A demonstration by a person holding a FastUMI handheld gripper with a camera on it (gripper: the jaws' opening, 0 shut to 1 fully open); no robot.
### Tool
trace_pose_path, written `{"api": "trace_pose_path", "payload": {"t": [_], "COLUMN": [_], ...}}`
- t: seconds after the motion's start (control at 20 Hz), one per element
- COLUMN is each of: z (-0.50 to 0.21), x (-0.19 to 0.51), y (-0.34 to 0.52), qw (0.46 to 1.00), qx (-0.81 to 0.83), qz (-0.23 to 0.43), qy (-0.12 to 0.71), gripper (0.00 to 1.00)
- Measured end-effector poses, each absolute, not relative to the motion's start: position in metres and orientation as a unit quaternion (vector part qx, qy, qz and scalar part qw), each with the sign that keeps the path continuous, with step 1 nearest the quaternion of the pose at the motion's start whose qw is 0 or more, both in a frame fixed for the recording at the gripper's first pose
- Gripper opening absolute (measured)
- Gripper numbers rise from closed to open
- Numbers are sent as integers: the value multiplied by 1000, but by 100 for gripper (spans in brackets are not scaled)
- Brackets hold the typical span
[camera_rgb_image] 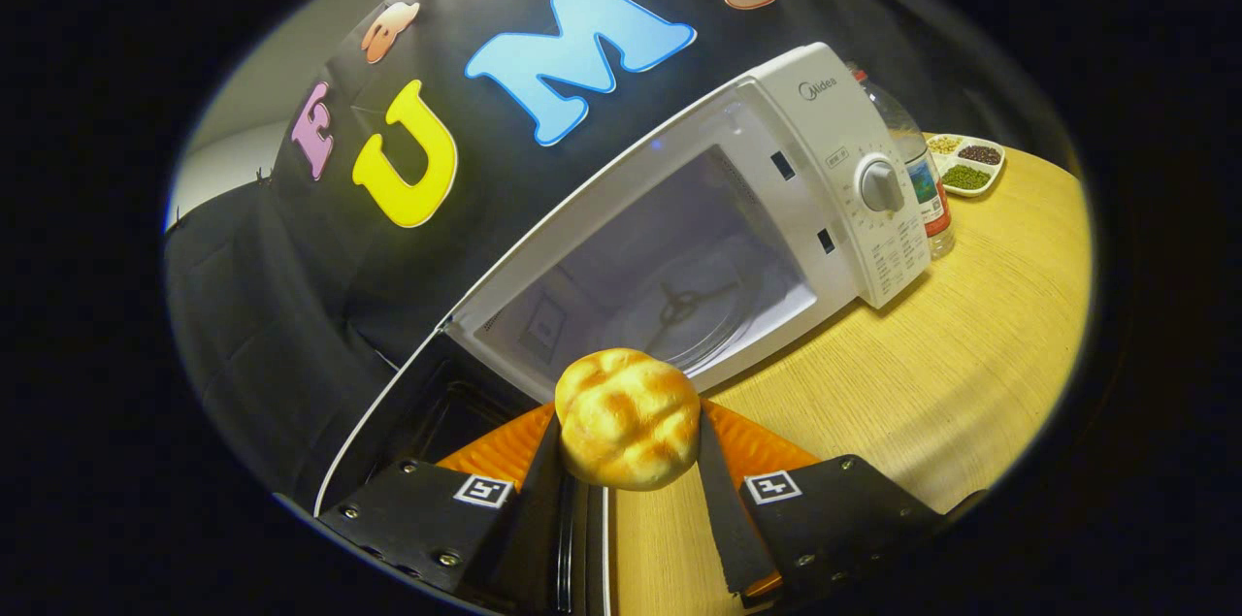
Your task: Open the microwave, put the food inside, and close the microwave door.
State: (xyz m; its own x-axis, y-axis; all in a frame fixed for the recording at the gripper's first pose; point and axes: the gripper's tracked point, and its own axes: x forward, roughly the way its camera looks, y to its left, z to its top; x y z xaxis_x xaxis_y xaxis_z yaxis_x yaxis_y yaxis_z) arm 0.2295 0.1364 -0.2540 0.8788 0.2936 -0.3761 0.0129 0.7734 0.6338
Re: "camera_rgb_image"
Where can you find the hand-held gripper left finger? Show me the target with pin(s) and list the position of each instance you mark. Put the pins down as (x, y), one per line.
(427, 519)

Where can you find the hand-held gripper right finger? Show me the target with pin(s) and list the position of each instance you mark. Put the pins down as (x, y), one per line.
(834, 519)

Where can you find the golden bread bun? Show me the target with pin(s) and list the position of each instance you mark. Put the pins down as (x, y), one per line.
(626, 422)

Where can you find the white microwave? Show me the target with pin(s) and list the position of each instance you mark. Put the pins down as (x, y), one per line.
(834, 121)

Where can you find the clear plastic water bottle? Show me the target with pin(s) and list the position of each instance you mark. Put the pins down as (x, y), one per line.
(922, 170)

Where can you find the white divided bean tray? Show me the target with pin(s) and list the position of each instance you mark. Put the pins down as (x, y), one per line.
(965, 176)

